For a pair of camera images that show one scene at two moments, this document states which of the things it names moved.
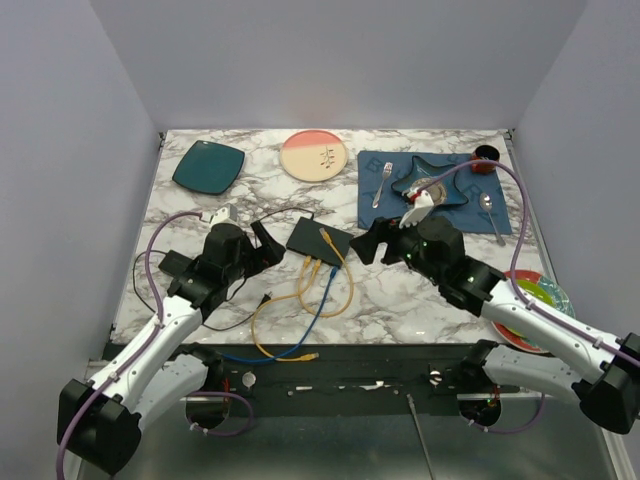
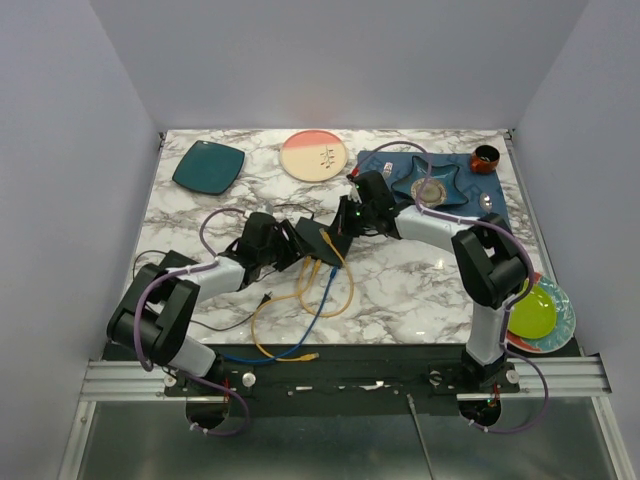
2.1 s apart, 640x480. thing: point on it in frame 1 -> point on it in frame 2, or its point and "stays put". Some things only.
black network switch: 307,239 stays put
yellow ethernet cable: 305,264 stays put
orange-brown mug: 482,153 stays put
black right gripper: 365,244 -> 341,225
